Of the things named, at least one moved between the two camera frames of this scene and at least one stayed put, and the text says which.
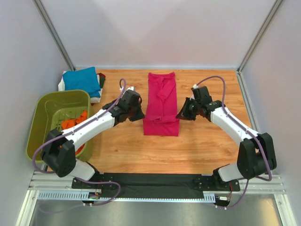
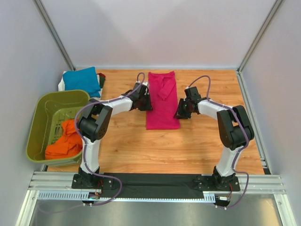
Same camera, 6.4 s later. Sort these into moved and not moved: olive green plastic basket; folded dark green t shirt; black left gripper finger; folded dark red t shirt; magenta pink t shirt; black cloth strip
Moved: black left gripper finger; magenta pink t shirt
Not moved: folded dark green t shirt; folded dark red t shirt; black cloth strip; olive green plastic basket
